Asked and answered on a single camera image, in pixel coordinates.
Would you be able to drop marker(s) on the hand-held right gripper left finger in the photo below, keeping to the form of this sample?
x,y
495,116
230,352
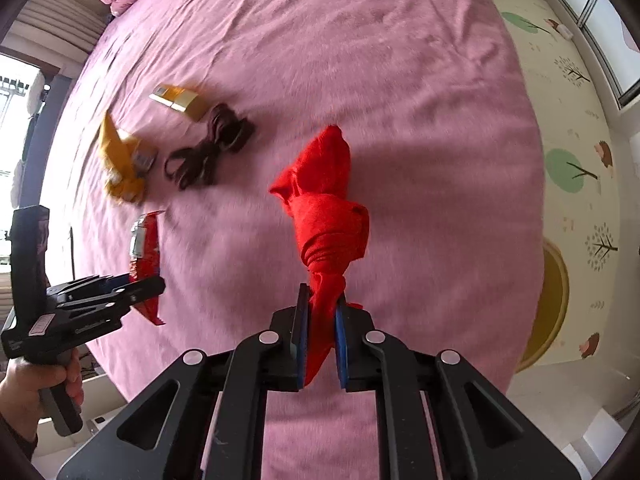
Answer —
x,y
301,340

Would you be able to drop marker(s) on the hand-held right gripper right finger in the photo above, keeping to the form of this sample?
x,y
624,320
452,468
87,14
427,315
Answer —
x,y
341,350

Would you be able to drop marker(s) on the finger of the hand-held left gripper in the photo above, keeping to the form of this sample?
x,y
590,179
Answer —
x,y
112,281
145,290

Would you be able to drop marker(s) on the red snack wrapper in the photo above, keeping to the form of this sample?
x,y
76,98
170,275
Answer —
x,y
147,250

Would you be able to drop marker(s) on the red cloth bag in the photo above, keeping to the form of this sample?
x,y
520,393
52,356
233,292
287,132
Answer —
x,y
325,220

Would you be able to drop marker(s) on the person's left forearm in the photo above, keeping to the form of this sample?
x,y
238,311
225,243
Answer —
x,y
12,435

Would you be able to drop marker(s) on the person's left hand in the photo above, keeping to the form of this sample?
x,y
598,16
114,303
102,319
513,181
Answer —
x,y
25,380

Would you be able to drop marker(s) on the window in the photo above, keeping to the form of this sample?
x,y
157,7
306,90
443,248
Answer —
x,y
10,160

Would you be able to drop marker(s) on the small grey card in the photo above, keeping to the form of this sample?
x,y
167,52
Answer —
x,y
144,160

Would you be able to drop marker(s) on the gold cardboard box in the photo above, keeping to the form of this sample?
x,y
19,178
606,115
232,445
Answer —
x,y
182,102

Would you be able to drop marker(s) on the beige curtain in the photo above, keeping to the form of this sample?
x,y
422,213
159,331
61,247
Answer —
x,y
55,20

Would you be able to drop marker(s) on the tree print play mat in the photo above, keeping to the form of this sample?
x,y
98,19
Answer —
x,y
575,135

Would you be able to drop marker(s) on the small white floor item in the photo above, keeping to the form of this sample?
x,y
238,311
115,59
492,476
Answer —
x,y
565,31

